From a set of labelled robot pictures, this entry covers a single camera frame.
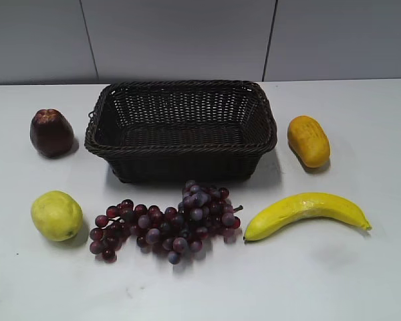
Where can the yellow banana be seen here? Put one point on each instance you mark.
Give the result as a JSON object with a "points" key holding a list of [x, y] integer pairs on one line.
{"points": [[305, 206]]}

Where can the black woven wicker basket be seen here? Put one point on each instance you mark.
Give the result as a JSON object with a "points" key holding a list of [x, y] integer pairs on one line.
{"points": [[168, 131]]}

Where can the yellow green lemon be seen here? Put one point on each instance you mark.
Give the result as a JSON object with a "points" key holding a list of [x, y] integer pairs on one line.
{"points": [[57, 216]]}

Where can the orange yellow oblong fruit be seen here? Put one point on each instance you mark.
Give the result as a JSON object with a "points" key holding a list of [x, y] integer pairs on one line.
{"points": [[309, 141]]}

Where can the dark red wax apple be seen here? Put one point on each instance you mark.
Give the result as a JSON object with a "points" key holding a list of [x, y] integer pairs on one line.
{"points": [[50, 133]]}

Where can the purple red grape bunch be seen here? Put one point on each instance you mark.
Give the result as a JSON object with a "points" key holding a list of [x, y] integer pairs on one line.
{"points": [[205, 211]]}

